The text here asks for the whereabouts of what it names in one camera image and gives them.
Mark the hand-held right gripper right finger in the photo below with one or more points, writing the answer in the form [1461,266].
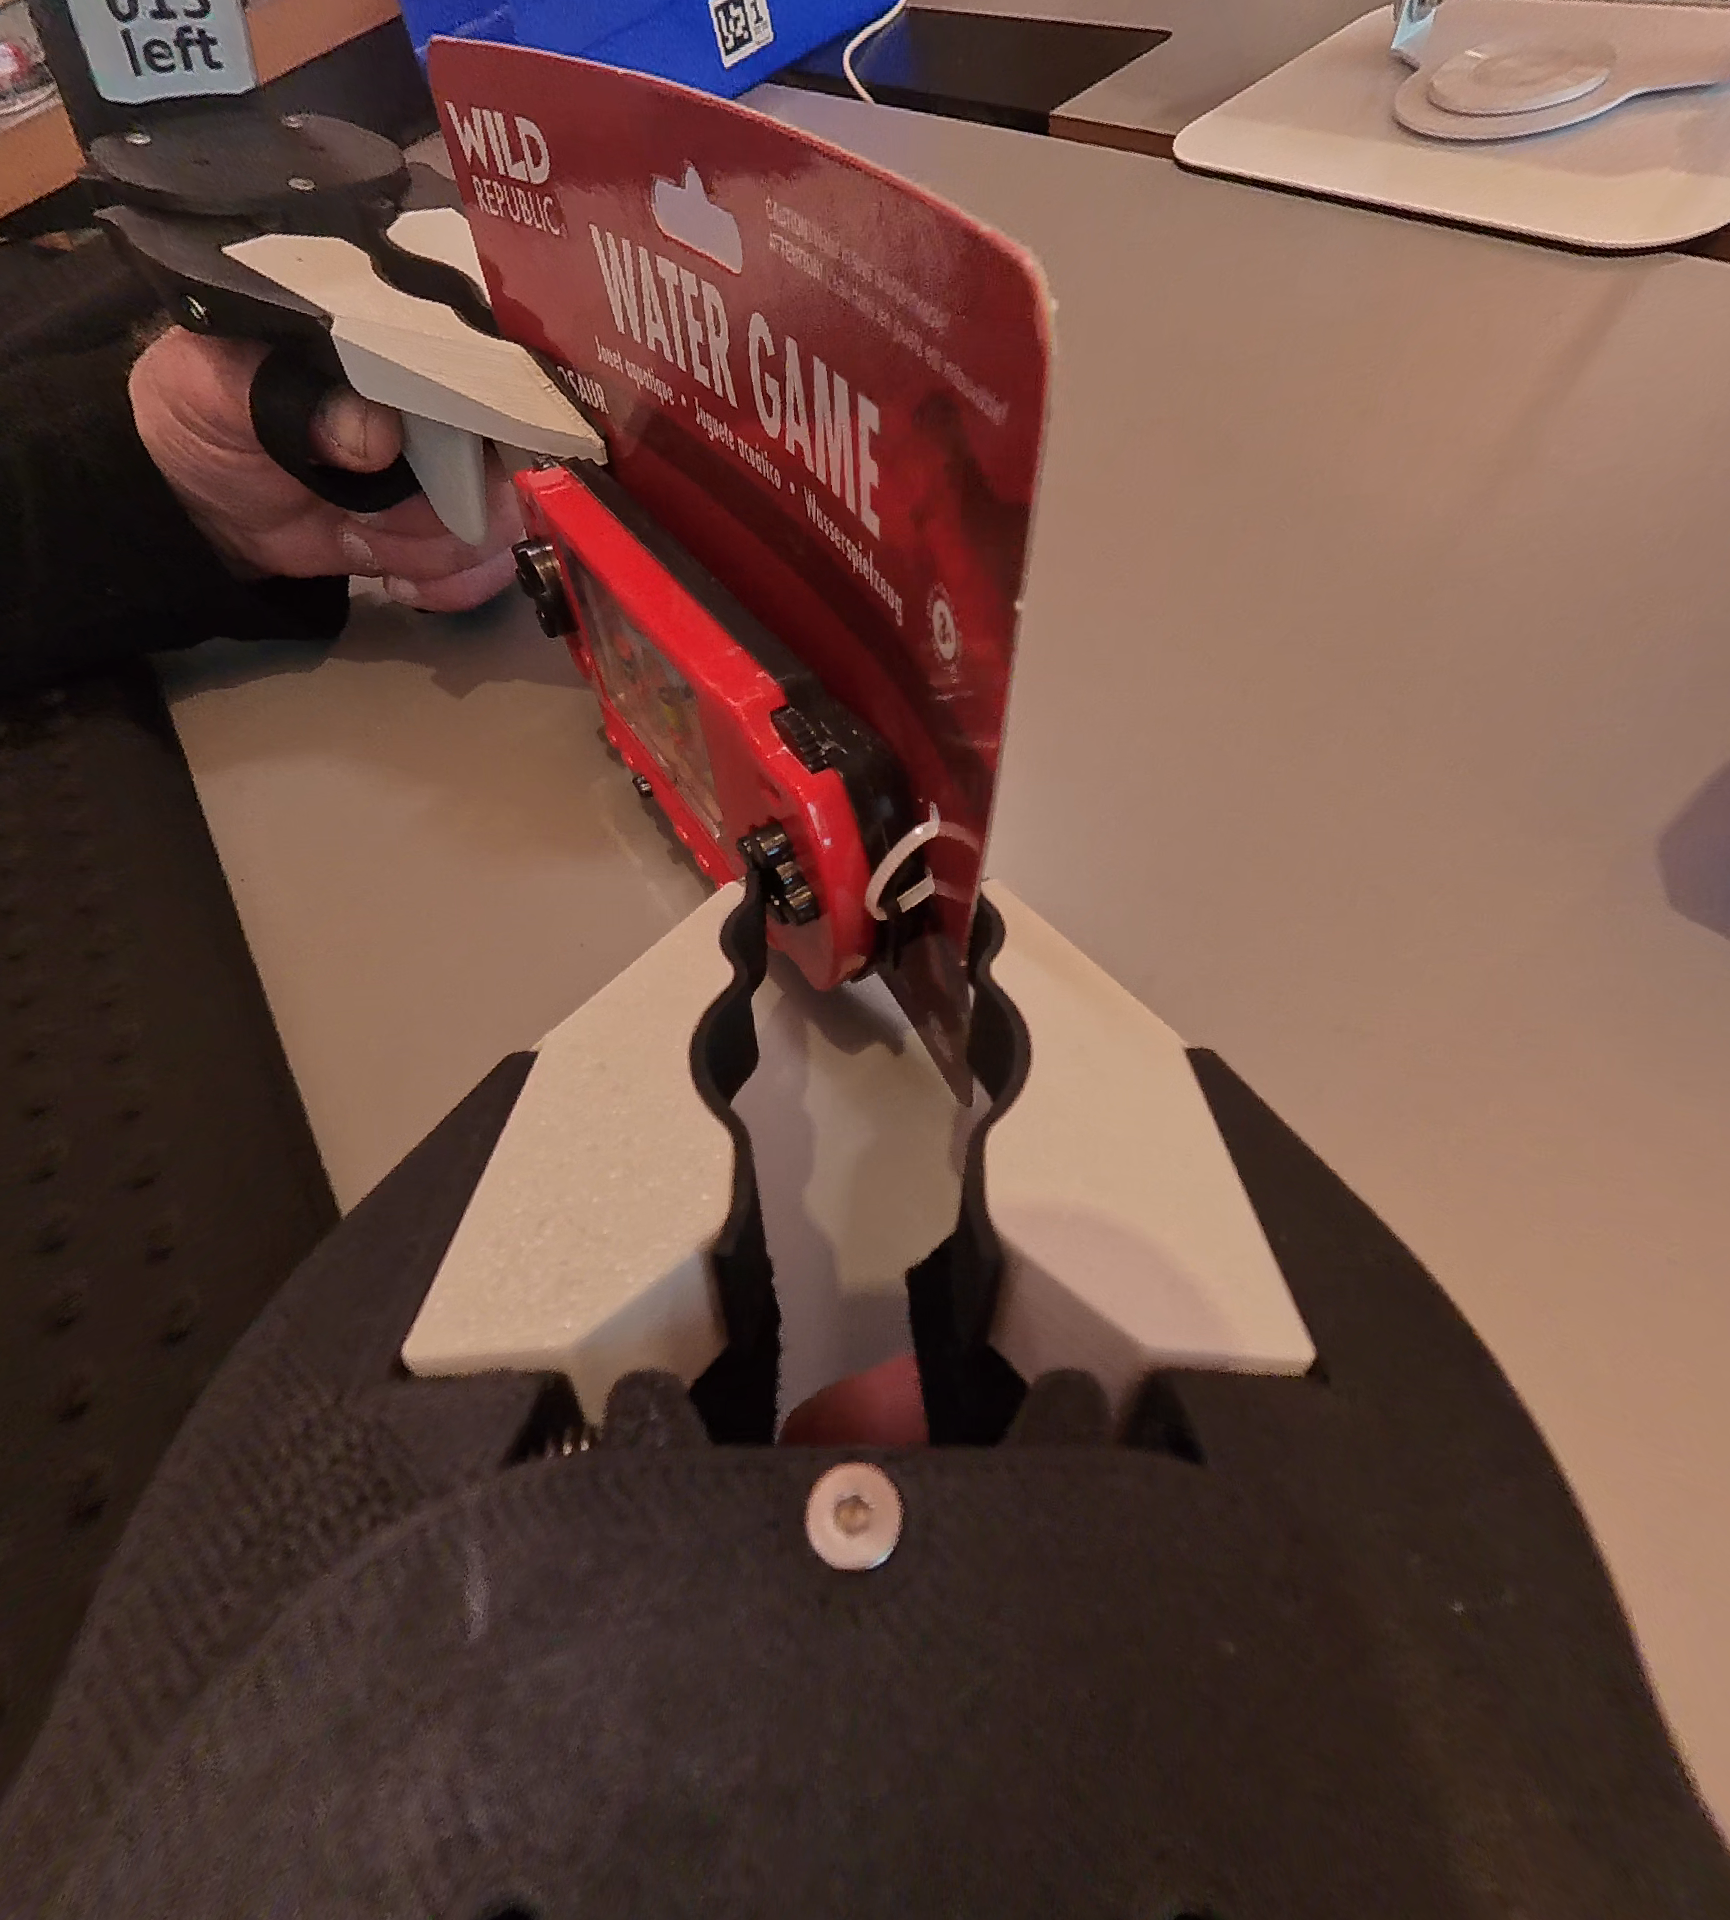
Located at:
[1134,1201]

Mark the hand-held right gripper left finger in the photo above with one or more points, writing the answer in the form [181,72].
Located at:
[580,1201]

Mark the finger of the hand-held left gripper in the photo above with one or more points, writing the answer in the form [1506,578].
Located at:
[439,240]
[431,369]

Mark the red handheld toy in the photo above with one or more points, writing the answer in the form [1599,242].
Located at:
[804,374]

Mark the person's left forearm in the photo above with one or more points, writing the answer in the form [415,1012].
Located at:
[25,511]

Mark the person's left hand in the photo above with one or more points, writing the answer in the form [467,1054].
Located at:
[191,434]

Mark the blue plastic bin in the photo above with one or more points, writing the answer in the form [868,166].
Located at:
[580,31]

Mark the black flat pad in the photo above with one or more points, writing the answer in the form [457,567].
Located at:
[985,60]

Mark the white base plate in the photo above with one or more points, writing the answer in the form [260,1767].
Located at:
[1331,150]

